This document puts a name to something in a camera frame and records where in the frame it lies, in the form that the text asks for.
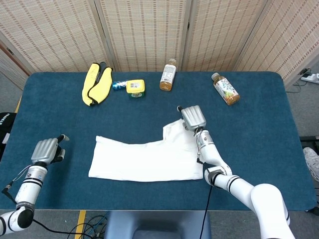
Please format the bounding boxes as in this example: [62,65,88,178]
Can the green tub with yellow lid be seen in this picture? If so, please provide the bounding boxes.
[126,79,147,99]

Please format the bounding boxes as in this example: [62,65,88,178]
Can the amber tea bottle white label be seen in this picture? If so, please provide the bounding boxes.
[159,58,178,92]

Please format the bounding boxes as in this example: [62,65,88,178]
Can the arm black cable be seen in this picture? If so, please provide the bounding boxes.
[195,128,214,239]
[1,166,75,236]

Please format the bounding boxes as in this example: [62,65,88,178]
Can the tea bottle with fruit label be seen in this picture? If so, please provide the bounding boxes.
[211,72,241,106]

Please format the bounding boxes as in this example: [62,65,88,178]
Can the woven folding screen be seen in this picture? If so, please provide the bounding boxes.
[0,0,319,88]

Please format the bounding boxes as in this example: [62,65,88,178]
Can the white sneaker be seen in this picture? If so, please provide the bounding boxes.
[303,146,319,180]

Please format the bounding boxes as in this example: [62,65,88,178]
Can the white t-shirt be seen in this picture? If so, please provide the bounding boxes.
[88,119,204,182]

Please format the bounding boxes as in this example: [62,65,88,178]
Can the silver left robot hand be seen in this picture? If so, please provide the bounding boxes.
[31,134,70,165]

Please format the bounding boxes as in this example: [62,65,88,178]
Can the blue drink can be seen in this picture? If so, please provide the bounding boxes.
[112,80,129,91]

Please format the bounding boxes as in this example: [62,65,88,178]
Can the blue carpet table cover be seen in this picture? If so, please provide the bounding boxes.
[0,71,317,211]

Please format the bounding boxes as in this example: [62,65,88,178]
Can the black bag with white lettering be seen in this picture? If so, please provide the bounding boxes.
[0,112,17,162]

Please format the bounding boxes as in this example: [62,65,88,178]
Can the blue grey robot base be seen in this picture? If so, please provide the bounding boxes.
[104,211,212,239]

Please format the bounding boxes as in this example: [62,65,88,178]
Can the white power strip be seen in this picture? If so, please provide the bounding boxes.
[301,73,319,84]

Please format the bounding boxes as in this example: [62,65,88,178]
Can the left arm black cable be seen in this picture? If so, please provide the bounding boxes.
[1,166,75,236]

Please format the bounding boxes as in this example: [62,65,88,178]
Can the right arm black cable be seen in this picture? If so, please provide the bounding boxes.
[195,128,214,239]

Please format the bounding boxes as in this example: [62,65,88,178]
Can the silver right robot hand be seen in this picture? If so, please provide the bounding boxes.
[176,105,207,132]

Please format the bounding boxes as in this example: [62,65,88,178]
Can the yellow cloth with black trim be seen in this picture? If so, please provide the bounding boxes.
[82,62,113,108]

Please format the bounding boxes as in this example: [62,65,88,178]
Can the tangled floor cables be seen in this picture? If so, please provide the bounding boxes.
[67,214,108,239]

